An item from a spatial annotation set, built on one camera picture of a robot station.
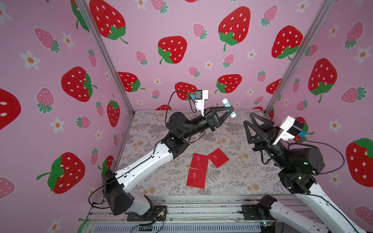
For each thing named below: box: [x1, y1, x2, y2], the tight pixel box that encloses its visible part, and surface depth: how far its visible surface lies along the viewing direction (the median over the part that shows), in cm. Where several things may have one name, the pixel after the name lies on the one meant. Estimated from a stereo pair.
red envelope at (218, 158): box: [206, 147, 230, 168], surface depth 97 cm
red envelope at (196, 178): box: [186, 167, 206, 189], surface depth 88 cm
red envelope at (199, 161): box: [189, 152, 209, 171], surface depth 95 cm
